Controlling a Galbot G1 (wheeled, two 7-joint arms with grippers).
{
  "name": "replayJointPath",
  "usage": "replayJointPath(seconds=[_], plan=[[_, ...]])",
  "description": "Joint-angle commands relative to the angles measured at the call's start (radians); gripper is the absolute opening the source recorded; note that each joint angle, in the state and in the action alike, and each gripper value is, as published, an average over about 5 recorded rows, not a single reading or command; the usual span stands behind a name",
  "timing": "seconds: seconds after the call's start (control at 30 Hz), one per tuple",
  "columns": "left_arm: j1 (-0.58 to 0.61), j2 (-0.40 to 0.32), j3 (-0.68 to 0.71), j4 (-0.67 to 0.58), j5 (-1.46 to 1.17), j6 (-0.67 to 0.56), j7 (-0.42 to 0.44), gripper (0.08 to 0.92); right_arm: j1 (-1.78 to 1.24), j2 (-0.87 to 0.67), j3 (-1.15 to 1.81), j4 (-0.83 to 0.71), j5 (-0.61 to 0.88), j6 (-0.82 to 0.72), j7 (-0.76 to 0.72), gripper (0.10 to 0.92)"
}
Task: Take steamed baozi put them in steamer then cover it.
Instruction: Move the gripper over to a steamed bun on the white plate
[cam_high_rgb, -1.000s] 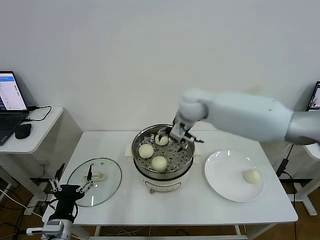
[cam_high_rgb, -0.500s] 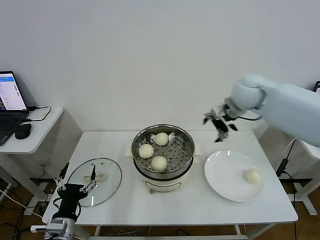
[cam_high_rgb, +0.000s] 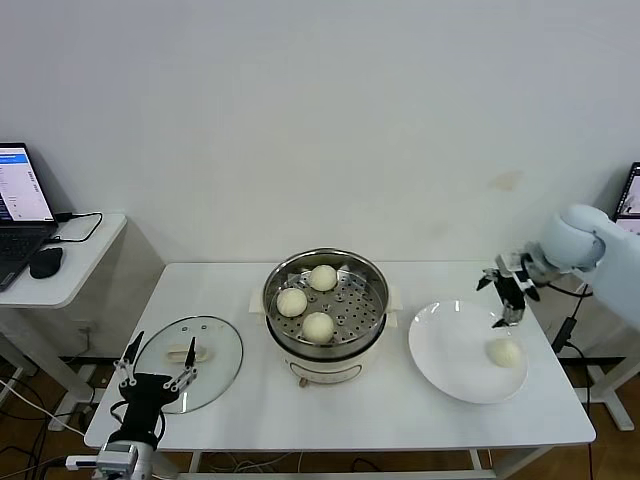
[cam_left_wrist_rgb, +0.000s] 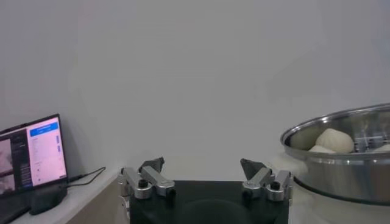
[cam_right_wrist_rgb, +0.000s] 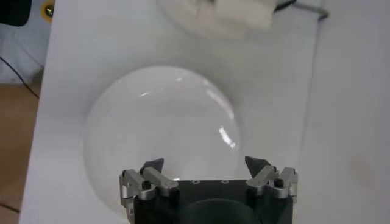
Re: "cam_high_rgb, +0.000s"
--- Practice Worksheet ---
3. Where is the white work table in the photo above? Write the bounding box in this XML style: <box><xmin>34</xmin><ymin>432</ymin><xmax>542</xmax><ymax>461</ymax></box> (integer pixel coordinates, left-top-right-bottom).
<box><xmin>83</xmin><ymin>260</ymin><xmax>597</xmax><ymax>480</ymax></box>

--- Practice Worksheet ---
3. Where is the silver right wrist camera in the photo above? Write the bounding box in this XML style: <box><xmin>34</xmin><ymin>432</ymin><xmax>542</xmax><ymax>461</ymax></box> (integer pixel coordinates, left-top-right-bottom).
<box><xmin>494</xmin><ymin>253</ymin><xmax>522</xmax><ymax>275</ymax></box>

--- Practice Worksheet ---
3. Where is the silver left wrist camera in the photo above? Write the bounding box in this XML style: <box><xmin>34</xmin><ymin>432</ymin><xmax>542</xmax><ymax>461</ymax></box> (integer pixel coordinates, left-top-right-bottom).
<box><xmin>66</xmin><ymin>442</ymin><xmax>140</xmax><ymax>471</ymax></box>

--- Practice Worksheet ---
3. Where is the black laptop blue-white screen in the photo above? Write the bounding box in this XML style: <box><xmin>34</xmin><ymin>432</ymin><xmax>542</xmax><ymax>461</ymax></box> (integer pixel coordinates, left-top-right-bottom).
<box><xmin>0</xmin><ymin>142</ymin><xmax>60</xmax><ymax>294</ymax></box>

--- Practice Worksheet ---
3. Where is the black laptop pink screen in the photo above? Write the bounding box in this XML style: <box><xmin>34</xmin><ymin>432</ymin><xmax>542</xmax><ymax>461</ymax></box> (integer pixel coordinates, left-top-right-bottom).
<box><xmin>613</xmin><ymin>161</ymin><xmax>640</xmax><ymax>236</ymax></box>

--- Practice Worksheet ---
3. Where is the black adapter with cable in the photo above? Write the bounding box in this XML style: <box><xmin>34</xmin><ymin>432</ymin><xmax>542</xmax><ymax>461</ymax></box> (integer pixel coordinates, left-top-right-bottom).
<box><xmin>551</xmin><ymin>283</ymin><xmax>594</xmax><ymax>416</ymax></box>

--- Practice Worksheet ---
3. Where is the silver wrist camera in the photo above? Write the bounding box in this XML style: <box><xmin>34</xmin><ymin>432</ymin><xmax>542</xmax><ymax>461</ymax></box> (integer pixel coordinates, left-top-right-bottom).
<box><xmin>494</xmin><ymin>253</ymin><xmax>522</xmax><ymax>275</ymax></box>
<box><xmin>66</xmin><ymin>442</ymin><xmax>140</xmax><ymax>471</ymax></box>

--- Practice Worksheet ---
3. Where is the white floor cable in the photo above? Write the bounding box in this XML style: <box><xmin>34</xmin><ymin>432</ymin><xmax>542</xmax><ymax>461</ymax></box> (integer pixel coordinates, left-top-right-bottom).
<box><xmin>0</xmin><ymin>377</ymin><xmax>86</xmax><ymax>436</ymax></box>

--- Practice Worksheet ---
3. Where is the black computer mouse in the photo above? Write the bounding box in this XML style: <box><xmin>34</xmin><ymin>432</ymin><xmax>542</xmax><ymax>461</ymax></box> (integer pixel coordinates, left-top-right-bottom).
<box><xmin>28</xmin><ymin>246</ymin><xmax>65</xmax><ymax>280</ymax></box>

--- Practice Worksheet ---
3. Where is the white side table with mouse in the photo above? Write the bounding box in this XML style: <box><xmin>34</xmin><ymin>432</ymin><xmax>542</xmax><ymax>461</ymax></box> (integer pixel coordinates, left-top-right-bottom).
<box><xmin>0</xmin><ymin>212</ymin><xmax>129</xmax><ymax>432</ymax></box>

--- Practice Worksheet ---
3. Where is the white side table with label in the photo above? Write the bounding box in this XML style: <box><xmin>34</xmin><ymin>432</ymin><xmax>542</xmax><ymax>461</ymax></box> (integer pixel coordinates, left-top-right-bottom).
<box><xmin>574</xmin><ymin>299</ymin><xmax>640</xmax><ymax>431</ymax></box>

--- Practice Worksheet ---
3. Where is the white steamed baozi bun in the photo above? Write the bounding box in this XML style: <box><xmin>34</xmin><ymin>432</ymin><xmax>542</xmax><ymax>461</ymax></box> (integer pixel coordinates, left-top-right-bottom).
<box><xmin>302</xmin><ymin>312</ymin><xmax>335</xmax><ymax>345</ymax></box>
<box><xmin>276</xmin><ymin>288</ymin><xmax>308</xmax><ymax>318</ymax></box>
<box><xmin>308</xmin><ymin>264</ymin><xmax>338</xmax><ymax>293</ymax></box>
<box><xmin>487</xmin><ymin>338</ymin><xmax>523</xmax><ymax>369</ymax></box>

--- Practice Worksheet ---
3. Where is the white round plate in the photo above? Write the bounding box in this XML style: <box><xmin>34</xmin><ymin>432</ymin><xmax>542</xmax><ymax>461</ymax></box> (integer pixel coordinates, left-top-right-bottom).
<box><xmin>407</xmin><ymin>299</ymin><xmax>530</xmax><ymax>406</ymax></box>

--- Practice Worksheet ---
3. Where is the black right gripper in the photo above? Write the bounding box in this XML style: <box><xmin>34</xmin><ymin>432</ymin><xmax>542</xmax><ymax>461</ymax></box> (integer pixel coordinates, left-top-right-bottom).
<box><xmin>475</xmin><ymin>267</ymin><xmax>541</xmax><ymax>330</ymax></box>

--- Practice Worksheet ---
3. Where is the cream electric cooker pot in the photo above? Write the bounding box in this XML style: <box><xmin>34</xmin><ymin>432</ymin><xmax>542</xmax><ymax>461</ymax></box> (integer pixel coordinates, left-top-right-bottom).
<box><xmin>264</xmin><ymin>312</ymin><xmax>401</xmax><ymax>389</ymax></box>

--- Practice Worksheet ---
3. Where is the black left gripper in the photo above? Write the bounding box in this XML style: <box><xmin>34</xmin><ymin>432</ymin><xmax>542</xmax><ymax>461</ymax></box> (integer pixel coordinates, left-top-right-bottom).
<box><xmin>113</xmin><ymin>330</ymin><xmax>200</xmax><ymax>445</ymax></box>

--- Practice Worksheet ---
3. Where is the black laptop cable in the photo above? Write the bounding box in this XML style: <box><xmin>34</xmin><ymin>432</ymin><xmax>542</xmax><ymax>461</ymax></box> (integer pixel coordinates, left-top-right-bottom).
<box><xmin>52</xmin><ymin>212</ymin><xmax>105</xmax><ymax>246</ymax></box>

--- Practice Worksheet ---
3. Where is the glass pot lid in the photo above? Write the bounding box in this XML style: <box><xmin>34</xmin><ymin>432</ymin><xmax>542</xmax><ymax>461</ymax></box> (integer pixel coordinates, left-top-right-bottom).
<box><xmin>132</xmin><ymin>314</ymin><xmax>245</xmax><ymax>415</ymax></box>

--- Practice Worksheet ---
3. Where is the steel steamer basket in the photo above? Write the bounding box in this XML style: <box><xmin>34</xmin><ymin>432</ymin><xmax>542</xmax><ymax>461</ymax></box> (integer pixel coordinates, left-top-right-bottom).
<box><xmin>248</xmin><ymin>247</ymin><xmax>404</xmax><ymax>351</ymax></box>

